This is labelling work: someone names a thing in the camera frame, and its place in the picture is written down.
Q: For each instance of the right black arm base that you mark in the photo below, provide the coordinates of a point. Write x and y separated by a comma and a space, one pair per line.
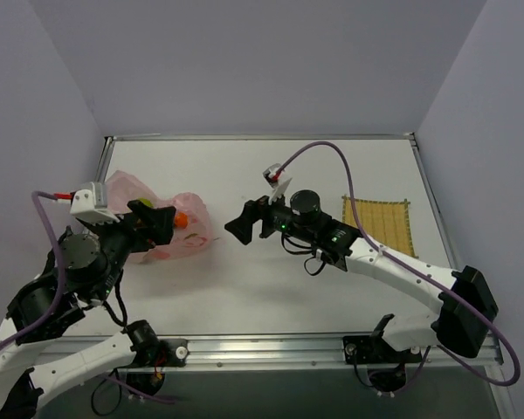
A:
376, 365

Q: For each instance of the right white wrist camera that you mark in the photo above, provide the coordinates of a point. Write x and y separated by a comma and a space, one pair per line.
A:
278, 179

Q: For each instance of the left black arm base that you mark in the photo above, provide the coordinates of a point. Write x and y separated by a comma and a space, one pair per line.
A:
152, 352

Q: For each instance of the pink plastic bag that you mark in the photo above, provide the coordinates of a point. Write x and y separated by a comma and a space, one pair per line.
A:
193, 231

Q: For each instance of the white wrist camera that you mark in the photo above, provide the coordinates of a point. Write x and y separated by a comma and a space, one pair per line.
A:
278, 179
88, 204

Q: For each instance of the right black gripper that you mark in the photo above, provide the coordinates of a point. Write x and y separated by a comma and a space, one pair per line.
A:
254, 218

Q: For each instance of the orange fake fruit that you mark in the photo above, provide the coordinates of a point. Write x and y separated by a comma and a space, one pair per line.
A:
181, 220

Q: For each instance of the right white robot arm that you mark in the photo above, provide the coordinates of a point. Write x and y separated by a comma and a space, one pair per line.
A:
460, 303

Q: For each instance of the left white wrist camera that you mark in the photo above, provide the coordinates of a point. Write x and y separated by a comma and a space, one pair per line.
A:
88, 204

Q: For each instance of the aluminium front rail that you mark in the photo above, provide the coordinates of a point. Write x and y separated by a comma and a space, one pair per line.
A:
270, 352

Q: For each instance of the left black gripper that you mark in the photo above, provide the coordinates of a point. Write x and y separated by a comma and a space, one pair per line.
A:
136, 223

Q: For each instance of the green fake fruit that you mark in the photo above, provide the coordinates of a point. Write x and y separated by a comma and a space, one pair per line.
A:
146, 202

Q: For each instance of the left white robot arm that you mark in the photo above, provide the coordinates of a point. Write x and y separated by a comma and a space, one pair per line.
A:
37, 317

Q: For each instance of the yellow bamboo mat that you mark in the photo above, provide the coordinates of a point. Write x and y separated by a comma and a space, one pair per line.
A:
388, 223

